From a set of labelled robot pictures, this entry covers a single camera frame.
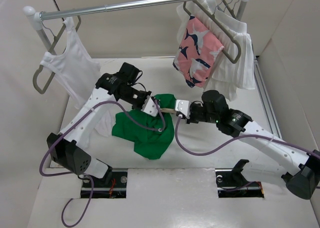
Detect beige wooden hanger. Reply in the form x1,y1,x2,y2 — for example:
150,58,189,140
160,108,176,114

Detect green t shirt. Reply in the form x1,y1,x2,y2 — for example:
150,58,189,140
111,94,176,160

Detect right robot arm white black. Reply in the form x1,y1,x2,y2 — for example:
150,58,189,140
186,90,320,200

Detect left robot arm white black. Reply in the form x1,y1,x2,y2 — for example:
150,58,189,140
47,62,158,187

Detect grey hanger right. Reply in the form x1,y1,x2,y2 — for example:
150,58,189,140
182,0,242,64

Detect pink patterned shorts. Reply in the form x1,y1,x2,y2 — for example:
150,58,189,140
172,15,225,88

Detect white pleated skirt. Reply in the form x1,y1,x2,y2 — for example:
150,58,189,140
176,0,256,101

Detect white tank top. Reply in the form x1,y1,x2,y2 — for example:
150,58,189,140
40,17,113,139

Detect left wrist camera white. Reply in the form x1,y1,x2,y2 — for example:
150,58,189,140
141,95,159,117

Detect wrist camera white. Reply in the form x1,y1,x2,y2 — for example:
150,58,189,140
174,99,191,119
141,95,159,117

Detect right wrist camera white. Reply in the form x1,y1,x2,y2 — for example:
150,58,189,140
174,99,191,119

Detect aluminium frame rail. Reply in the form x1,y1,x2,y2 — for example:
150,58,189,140
254,58,282,138

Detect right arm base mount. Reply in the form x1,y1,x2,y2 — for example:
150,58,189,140
215,159,265,198

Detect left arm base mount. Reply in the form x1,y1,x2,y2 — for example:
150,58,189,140
78,169,128,199

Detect silver clothes rail bar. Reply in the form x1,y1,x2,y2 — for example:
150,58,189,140
39,0,197,21

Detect right white rack post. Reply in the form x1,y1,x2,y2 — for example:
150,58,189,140
236,0,249,21

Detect white rack post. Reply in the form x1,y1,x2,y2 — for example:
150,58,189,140
236,0,249,21
22,6,52,51

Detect left white rack post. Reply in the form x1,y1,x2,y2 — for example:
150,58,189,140
22,6,52,51

